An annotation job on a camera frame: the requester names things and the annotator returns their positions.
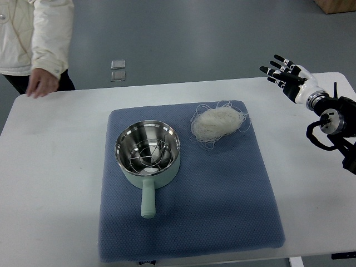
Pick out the upper metal floor plate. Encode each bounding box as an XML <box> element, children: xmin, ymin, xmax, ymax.
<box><xmin>111</xmin><ymin>60</ymin><xmax>126</xmax><ymax>70</ymax></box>

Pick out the white jacket sleeve forearm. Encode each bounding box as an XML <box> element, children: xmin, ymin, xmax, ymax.
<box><xmin>30</xmin><ymin>1</ymin><xmax>74</xmax><ymax>79</ymax></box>

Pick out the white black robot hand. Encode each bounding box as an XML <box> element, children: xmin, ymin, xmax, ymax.
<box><xmin>259</xmin><ymin>55</ymin><xmax>329</xmax><ymax>110</ymax></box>

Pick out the white vermicelli bundle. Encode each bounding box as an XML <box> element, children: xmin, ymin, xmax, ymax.
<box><xmin>190</xmin><ymin>101</ymin><xmax>252</xmax><ymax>151</ymax></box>

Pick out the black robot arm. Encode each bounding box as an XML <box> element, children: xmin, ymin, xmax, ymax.
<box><xmin>306</xmin><ymin>82</ymin><xmax>355</xmax><ymax>174</ymax></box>

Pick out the mint green steel pot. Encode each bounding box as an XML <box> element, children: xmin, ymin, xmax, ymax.
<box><xmin>115</xmin><ymin>120</ymin><xmax>180</xmax><ymax>219</ymax></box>

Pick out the white jacket torso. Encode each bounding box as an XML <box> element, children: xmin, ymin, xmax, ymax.
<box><xmin>1</xmin><ymin>1</ymin><xmax>34</xmax><ymax>76</ymax></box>

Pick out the person's bare hand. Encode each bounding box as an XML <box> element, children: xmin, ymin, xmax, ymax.
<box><xmin>26</xmin><ymin>68</ymin><xmax>60</xmax><ymax>98</ymax></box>

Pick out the wire steaming rack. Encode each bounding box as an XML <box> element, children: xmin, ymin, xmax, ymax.
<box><xmin>130</xmin><ymin>139</ymin><xmax>173</xmax><ymax>175</ymax></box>

